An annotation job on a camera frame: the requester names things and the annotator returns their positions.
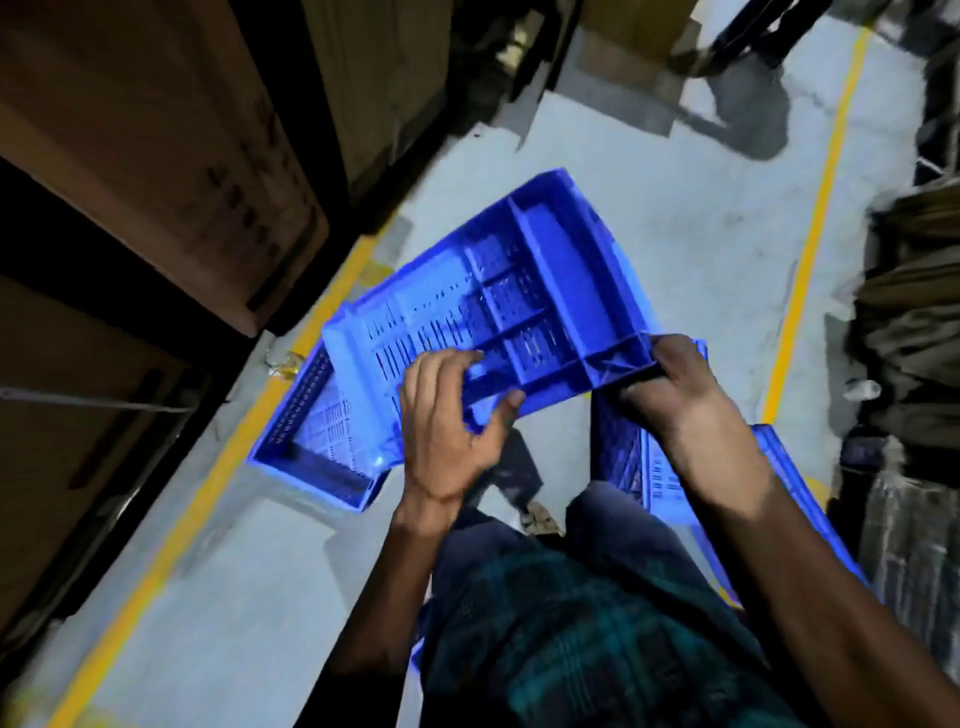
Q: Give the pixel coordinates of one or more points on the person's right hand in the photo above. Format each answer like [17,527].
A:
[690,420]

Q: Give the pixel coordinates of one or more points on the person's left hand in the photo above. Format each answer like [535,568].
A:
[439,450]

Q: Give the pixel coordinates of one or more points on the person's left forearm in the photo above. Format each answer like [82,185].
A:
[382,600]

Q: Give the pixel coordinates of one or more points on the person's right forearm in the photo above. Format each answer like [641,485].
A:
[825,600]

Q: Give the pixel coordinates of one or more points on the dark blue jeans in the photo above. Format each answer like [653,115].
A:
[615,525]

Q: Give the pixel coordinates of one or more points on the clear plastic bottle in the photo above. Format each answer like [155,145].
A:
[862,390]

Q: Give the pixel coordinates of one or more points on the crumpled clear wrapper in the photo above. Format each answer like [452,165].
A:
[285,366]

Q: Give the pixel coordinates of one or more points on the teal plaid shirt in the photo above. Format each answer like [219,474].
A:
[600,645]

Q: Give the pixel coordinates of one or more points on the grey striped bundle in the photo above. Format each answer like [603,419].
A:
[915,570]

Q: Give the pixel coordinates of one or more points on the plain cardboard box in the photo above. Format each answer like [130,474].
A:
[630,37]

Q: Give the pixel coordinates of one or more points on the narrow printed cardboard box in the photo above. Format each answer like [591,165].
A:
[150,150]

